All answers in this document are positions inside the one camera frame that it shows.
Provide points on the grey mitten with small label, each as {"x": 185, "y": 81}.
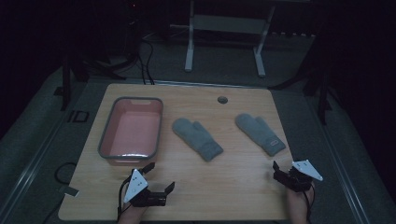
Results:
{"x": 258, "y": 132}

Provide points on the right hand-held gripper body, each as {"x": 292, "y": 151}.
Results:
{"x": 300, "y": 179}

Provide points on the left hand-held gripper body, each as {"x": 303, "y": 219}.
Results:
{"x": 136, "y": 185}

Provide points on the pink basin with grey rim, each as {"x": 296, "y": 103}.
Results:
{"x": 134, "y": 130}

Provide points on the white metal table frame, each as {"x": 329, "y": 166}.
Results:
{"x": 227, "y": 24}

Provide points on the plain grey mitten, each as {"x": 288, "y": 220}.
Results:
{"x": 196, "y": 137}

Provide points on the person's right hand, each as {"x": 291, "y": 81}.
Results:
{"x": 297, "y": 203}

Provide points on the black metal stand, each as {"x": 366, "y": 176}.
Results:
{"x": 65, "y": 87}
{"x": 323, "y": 99}

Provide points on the grey round table grommet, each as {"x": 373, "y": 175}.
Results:
{"x": 222, "y": 100}

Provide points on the person's left hand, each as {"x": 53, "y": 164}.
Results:
{"x": 132, "y": 214}

